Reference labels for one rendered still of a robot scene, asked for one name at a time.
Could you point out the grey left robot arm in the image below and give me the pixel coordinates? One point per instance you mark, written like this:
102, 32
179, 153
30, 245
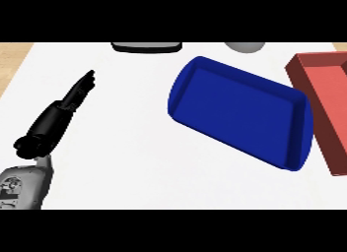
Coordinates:
21, 187

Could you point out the blue tray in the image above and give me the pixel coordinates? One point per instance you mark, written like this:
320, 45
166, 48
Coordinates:
239, 111

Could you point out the red open box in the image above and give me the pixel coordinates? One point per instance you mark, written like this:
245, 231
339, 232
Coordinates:
333, 108

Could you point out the black and grey appliance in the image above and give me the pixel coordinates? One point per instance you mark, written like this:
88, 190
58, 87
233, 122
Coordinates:
145, 47

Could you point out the grey round object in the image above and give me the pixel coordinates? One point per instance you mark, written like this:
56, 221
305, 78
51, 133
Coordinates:
245, 47

